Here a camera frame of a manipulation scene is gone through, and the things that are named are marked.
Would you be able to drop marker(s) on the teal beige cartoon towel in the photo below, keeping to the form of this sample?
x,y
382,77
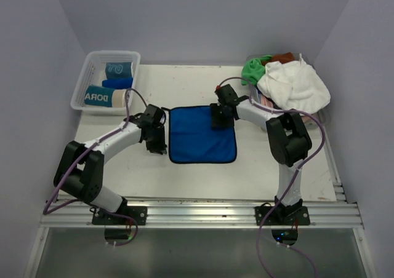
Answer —
x,y
106,97

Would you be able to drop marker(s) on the rolled blue towel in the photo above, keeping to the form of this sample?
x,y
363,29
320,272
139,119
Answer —
x,y
123,83

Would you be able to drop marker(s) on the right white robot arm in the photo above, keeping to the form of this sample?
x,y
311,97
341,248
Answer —
x,y
288,140

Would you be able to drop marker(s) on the white towel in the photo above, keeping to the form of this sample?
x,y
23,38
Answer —
x,y
294,85

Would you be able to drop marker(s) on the white plastic basket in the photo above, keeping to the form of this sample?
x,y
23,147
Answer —
x,y
93,73

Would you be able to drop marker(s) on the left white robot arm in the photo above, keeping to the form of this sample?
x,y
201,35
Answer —
x,y
80,170

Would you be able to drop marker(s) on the green towel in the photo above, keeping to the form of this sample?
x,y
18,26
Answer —
x,y
254,69

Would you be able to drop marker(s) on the clear plastic towel bin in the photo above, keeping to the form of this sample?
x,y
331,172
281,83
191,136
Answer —
x,y
321,115

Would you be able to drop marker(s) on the aluminium mounting rail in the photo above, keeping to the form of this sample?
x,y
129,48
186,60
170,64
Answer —
x,y
171,213

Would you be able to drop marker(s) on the brown towel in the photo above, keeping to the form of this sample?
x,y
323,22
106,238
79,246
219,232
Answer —
x,y
283,58

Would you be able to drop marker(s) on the blue microfiber towel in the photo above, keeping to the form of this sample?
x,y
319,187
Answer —
x,y
192,139

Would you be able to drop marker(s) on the rolled teal towel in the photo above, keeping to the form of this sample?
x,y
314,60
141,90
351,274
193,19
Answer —
x,y
118,70

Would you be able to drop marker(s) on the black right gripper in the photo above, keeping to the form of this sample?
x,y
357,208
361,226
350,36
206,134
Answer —
x,y
215,120

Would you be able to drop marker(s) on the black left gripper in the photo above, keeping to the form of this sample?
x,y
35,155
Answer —
x,y
160,147

